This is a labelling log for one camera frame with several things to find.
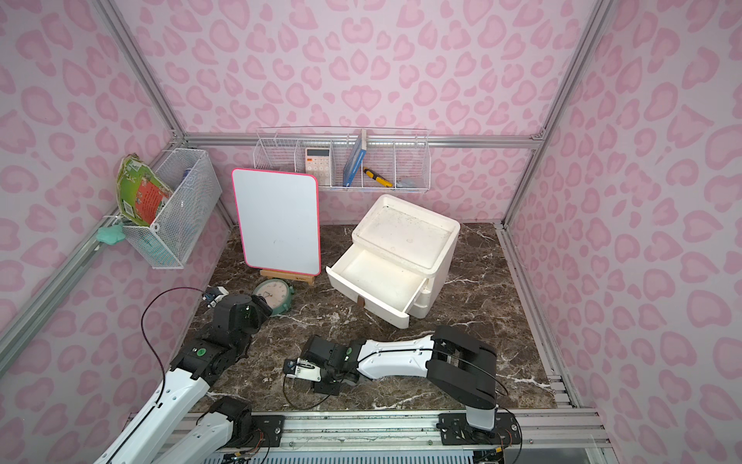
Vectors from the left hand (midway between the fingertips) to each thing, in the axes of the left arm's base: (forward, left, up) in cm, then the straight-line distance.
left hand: (257, 300), depth 78 cm
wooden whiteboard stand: (+16, -4, -12) cm, 20 cm away
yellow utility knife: (+41, -33, +9) cm, 53 cm away
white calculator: (+42, -13, +14) cm, 46 cm away
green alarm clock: (+12, +2, -16) cm, 20 cm away
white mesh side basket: (+8, +20, +15) cm, 26 cm away
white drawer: (+6, -32, -2) cm, 33 cm away
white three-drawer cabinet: (+8, -39, +6) cm, 40 cm away
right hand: (-16, -16, -15) cm, 27 cm away
